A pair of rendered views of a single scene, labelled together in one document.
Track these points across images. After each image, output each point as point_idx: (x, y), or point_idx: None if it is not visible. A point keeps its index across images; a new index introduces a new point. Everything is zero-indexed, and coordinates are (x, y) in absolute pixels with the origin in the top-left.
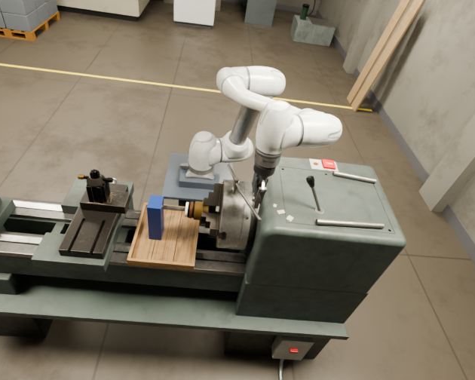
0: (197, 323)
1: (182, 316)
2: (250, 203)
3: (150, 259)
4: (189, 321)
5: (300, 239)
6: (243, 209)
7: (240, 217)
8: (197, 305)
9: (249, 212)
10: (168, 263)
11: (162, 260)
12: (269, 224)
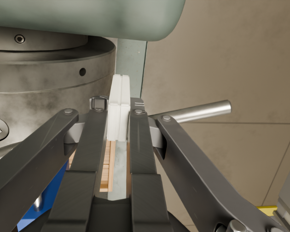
0: (138, 65)
1: (130, 84)
2: (29, 68)
3: (109, 168)
4: (136, 74)
5: None
6: (57, 88)
7: (83, 90)
8: (116, 66)
9: (67, 66)
10: (114, 146)
11: (105, 151)
12: (152, 17)
